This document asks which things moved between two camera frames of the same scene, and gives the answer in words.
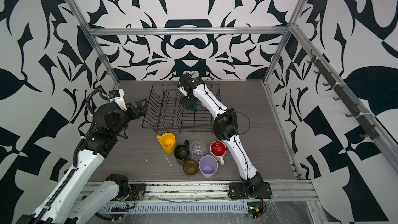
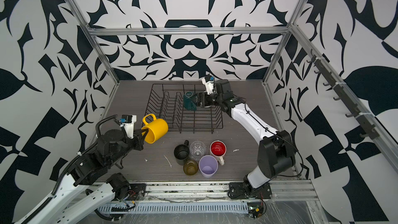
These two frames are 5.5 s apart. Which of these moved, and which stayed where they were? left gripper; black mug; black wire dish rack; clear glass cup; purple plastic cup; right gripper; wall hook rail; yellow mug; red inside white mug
Moved: right gripper; left gripper; yellow mug
Stayed: red inside white mug; purple plastic cup; wall hook rail; black mug; clear glass cup; black wire dish rack
